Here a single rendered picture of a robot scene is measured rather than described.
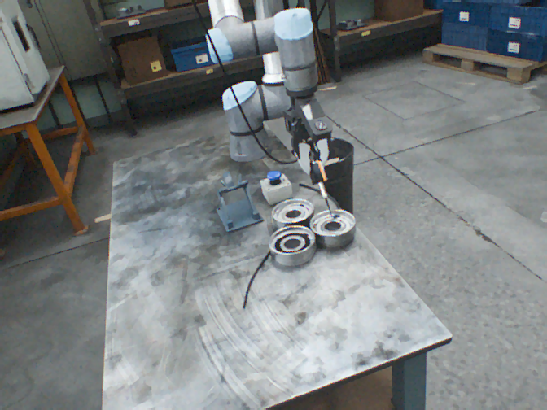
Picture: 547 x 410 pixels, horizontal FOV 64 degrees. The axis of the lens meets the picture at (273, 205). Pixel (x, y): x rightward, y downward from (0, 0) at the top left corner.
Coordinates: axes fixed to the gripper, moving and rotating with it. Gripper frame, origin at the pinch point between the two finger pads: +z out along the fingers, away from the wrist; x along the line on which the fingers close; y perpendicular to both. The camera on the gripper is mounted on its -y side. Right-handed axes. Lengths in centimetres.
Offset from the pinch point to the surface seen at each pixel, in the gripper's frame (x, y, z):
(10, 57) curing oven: 94, 204, -15
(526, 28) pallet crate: -287, 213, 52
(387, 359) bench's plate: 9.3, -45.2, 13.4
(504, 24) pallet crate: -286, 235, 52
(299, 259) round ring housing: 12.6, -16.1, 11.4
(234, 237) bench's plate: 22.8, 3.3, 13.3
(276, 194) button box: 7.6, 12.0, 10.6
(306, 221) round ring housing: 5.9, -4.9, 10.4
